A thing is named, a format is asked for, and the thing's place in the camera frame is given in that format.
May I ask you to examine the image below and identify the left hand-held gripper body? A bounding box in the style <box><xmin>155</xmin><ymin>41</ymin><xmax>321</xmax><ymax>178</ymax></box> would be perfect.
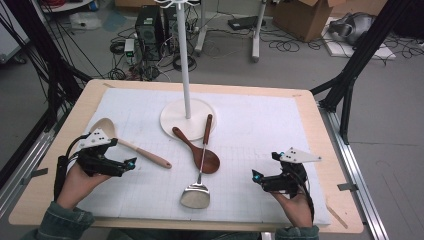
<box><xmin>75</xmin><ymin>129</ymin><xmax>129</xmax><ymax>178</ymax></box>

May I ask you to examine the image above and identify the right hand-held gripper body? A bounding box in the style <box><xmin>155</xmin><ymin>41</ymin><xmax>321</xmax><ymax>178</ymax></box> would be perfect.
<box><xmin>263</xmin><ymin>147</ymin><xmax>323</xmax><ymax>200</ymax></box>

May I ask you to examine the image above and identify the light wooden spoon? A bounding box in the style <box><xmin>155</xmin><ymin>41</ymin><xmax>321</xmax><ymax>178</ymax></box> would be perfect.
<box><xmin>89</xmin><ymin>117</ymin><xmax>173</xmax><ymax>170</ymax></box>

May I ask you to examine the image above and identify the dark wooden spoon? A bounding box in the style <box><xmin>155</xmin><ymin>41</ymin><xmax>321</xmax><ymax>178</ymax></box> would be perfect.
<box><xmin>171</xmin><ymin>126</ymin><xmax>222</xmax><ymax>175</ymax></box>

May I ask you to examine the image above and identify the metal spatula with wooden handle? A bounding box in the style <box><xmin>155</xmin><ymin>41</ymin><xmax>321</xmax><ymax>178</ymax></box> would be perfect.
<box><xmin>179</xmin><ymin>113</ymin><xmax>214</xmax><ymax>210</ymax></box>

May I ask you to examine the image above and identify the white hook stand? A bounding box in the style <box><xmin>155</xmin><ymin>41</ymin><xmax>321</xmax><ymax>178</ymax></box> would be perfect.
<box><xmin>154</xmin><ymin>0</ymin><xmax>218</xmax><ymax>142</ymax></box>

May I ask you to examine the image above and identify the person's right hand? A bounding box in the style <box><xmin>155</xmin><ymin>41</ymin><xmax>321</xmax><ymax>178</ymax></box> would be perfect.
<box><xmin>268</xmin><ymin>189</ymin><xmax>316</xmax><ymax>230</ymax></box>

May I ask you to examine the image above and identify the person's left hand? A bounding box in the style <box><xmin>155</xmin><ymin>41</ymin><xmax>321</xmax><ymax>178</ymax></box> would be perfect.
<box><xmin>55</xmin><ymin>163</ymin><xmax>113</xmax><ymax>211</ymax></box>

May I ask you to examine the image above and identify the grey table clamp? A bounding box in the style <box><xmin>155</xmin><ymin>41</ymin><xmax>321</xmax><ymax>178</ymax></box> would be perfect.
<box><xmin>337</xmin><ymin>182</ymin><xmax>359</xmax><ymax>193</ymax></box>
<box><xmin>21</xmin><ymin>168</ymin><xmax>49</xmax><ymax>186</ymax></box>

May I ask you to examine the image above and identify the small white electronic box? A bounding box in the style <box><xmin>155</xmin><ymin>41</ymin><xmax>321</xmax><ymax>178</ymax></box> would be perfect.
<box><xmin>123</xmin><ymin>38</ymin><xmax>136</xmax><ymax>58</ymax></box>

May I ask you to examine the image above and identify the black computer tower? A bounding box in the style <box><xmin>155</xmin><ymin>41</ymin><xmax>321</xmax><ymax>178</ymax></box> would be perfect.
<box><xmin>134</xmin><ymin>5</ymin><xmax>167</xmax><ymax>63</ymax></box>

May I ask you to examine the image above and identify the clear plastic bag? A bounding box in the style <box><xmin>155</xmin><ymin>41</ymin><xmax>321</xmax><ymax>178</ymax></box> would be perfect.
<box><xmin>69</xmin><ymin>12</ymin><xmax>103</xmax><ymax>31</ymax></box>

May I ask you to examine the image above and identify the flat black device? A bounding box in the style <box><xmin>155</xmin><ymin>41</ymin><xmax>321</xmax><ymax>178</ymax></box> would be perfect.
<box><xmin>228</xmin><ymin>15</ymin><xmax>268</xmax><ymax>31</ymax></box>

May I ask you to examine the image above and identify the cardboard box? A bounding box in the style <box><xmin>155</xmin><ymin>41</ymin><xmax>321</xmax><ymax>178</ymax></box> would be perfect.
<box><xmin>273</xmin><ymin>0</ymin><xmax>348</xmax><ymax>43</ymax></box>

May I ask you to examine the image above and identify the white round table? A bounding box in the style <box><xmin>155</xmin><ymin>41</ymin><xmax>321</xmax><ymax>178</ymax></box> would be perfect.
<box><xmin>39</xmin><ymin>0</ymin><xmax>94</xmax><ymax>14</ymax></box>

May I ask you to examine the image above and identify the white floor board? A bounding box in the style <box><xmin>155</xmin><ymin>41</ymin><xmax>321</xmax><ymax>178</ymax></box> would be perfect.
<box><xmin>321</xmin><ymin>16</ymin><xmax>398</xmax><ymax>62</ymax></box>

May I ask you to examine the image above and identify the grey bag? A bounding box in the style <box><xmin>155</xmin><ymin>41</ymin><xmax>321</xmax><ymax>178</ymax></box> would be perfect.
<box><xmin>328</xmin><ymin>12</ymin><xmax>377</xmax><ymax>46</ymax></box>

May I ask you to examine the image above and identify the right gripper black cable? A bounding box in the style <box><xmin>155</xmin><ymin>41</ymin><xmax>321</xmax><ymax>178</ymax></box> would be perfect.
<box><xmin>288</xmin><ymin>164</ymin><xmax>316</xmax><ymax>224</ymax></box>

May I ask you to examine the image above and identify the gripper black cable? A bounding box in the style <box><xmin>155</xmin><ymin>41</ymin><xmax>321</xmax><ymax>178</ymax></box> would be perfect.
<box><xmin>54</xmin><ymin>133</ymin><xmax>91</xmax><ymax>203</ymax></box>
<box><xmin>288</xmin><ymin>164</ymin><xmax>316</xmax><ymax>224</ymax></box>

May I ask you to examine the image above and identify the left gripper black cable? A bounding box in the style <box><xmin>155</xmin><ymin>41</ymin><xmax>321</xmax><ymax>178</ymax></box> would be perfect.
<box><xmin>54</xmin><ymin>133</ymin><xmax>91</xmax><ymax>203</ymax></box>

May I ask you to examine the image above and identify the aluminium rail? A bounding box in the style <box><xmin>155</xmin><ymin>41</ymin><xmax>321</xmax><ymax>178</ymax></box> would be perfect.
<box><xmin>318</xmin><ymin>106</ymin><xmax>390</xmax><ymax>240</ymax></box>
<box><xmin>0</xmin><ymin>126</ymin><xmax>58</xmax><ymax>218</ymax></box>

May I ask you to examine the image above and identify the black metal frame strut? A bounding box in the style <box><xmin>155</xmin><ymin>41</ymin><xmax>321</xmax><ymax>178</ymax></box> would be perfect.
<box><xmin>0</xmin><ymin>0</ymin><xmax>93</xmax><ymax>134</ymax></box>
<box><xmin>309</xmin><ymin>0</ymin><xmax>414</xmax><ymax>146</ymax></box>

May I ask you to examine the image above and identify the coiled black cable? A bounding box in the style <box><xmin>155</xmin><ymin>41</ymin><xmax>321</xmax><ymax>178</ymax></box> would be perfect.
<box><xmin>171</xmin><ymin>53</ymin><xmax>198</xmax><ymax>73</ymax></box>

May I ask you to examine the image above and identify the black floor cable tangle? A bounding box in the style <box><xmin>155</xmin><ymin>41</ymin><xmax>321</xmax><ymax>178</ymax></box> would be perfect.
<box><xmin>259</xmin><ymin>29</ymin><xmax>334</xmax><ymax>54</ymax></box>

